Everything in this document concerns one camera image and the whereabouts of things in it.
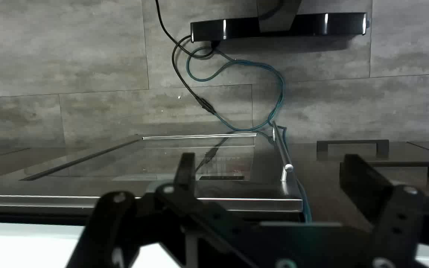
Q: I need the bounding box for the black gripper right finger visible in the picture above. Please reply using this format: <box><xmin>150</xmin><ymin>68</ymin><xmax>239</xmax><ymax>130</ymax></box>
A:
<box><xmin>339</xmin><ymin>154</ymin><xmax>429</xmax><ymax>268</ymax></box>

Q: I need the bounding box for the long silver cabinet handle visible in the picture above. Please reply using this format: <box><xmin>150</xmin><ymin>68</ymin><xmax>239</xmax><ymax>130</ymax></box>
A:
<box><xmin>0</xmin><ymin>193</ymin><xmax>303</xmax><ymax>215</ymax></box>

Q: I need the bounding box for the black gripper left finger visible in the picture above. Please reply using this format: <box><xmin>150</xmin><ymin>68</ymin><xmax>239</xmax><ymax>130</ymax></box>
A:
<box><xmin>63</xmin><ymin>152</ymin><xmax>275</xmax><ymax>268</ymax></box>

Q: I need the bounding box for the dark teal cable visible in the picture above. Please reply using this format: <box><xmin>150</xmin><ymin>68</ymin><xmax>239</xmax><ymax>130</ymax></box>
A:
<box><xmin>186</xmin><ymin>47</ymin><xmax>315</xmax><ymax>225</ymax></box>

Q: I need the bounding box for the small white cable clip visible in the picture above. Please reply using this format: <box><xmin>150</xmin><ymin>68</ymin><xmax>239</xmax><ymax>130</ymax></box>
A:
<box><xmin>279</xmin><ymin>163</ymin><xmax>296</xmax><ymax>197</ymax></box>

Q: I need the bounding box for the thin black cable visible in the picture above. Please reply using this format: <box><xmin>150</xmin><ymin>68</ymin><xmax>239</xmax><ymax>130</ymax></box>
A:
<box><xmin>153</xmin><ymin>0</ymin><xmax>238</xmax><ymax>135</ymax></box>

